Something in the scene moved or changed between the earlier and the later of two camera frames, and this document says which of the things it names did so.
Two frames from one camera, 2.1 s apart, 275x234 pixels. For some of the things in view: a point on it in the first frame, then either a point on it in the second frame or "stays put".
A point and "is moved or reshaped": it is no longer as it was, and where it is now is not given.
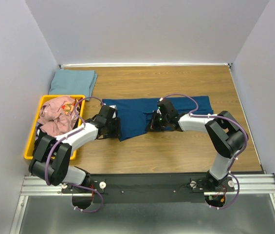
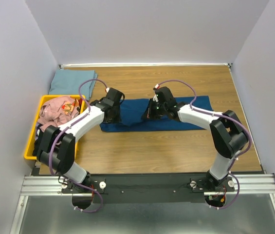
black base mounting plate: (135, 187) stays put
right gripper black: (153, 126) → (149, 113)
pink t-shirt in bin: (57, 116) stays put
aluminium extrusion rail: (246, 185) stays put
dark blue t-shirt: (134, 114) is moved or reshaped
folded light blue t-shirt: (73, 82) stays put
